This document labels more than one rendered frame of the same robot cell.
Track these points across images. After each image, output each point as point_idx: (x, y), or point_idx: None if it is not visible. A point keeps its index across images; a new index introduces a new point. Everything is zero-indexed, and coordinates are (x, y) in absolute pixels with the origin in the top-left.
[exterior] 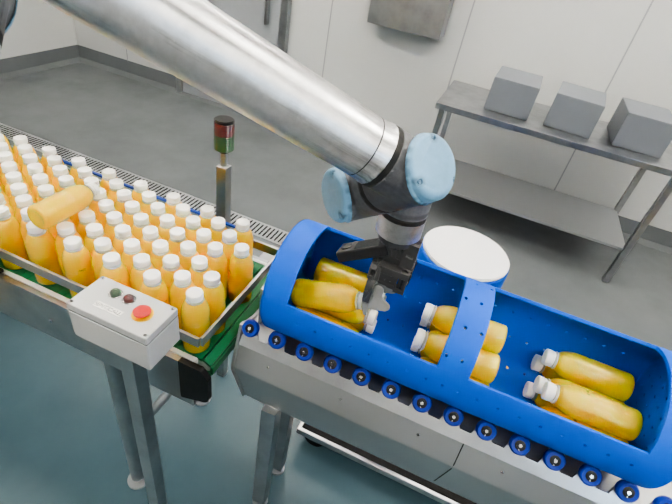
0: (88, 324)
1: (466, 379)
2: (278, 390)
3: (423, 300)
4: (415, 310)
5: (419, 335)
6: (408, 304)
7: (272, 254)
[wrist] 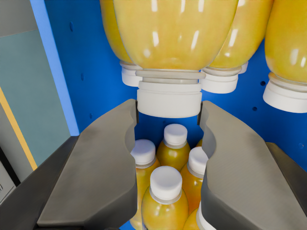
0: None
1: None
2: None
3: (304, 153)
4: (284, 132)
5: (160, 193)
6: (296, 122)
7: None
